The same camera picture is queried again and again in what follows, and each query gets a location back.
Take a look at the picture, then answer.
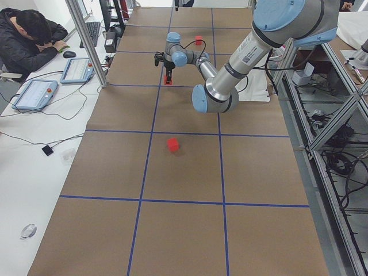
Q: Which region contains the black computer mouse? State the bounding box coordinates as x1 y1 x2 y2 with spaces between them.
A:
63 51 76 59

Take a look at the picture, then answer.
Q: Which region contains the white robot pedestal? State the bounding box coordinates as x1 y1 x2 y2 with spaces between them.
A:
235 70 270 102

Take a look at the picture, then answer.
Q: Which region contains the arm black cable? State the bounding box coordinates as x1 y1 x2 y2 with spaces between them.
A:
183 39 207 60

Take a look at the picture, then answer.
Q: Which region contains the near teach pendant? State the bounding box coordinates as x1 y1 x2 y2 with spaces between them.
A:
11 79 59 111

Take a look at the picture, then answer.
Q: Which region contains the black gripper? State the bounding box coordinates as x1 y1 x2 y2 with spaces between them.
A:
164 59 175 78

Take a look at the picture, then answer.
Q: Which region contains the seated person dark jacket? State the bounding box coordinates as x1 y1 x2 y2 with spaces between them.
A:
1 7 68 83

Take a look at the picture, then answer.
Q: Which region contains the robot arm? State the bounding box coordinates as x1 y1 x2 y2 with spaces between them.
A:
155 0 340 113

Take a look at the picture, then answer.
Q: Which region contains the red block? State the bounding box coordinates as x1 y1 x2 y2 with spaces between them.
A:
195 36 202 45
167 137 180 152
164 75 173 86

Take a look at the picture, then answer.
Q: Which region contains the small black square device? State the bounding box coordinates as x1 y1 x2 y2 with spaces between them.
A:
42 145 54 156

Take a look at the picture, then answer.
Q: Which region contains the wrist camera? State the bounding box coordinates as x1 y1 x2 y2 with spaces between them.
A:
154 52 164 67

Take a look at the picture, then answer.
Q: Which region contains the black keyboard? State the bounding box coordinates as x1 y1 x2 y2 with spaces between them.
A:
85 21 101 47

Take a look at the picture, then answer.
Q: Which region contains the teach pendant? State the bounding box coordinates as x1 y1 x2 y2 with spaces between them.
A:
60 57 94 85
11 79 59 111

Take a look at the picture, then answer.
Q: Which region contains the far teach pendant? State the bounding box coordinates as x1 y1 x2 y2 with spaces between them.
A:
60 57 94 85

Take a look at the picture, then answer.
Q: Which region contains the aluminium frame post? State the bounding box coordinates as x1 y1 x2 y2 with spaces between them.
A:
65 0 108 88

